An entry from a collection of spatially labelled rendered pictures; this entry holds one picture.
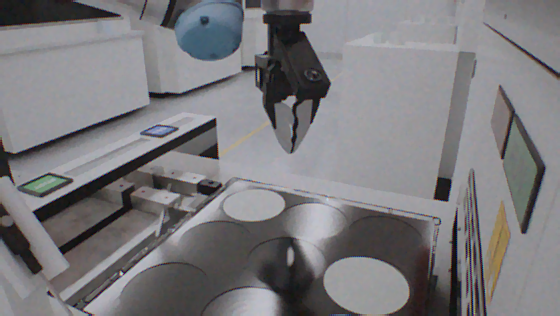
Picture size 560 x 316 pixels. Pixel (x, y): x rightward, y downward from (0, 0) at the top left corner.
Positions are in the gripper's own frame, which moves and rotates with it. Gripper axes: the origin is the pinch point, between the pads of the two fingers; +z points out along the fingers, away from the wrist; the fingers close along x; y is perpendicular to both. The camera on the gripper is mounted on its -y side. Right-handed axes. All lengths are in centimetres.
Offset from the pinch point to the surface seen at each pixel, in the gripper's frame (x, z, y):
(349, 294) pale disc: 2.9, 8.9, -23.3
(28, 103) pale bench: 107, 56, 299
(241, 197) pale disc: 7.8, 9.1, 3.3
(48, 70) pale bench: 90, 33, 316
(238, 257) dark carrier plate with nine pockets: 12.7, 9.0, -11.9
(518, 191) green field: -1.6, -10.1, -36.1
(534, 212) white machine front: 0.8, -10.6, -38.9
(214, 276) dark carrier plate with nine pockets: 16.5, 8.9, -14.4
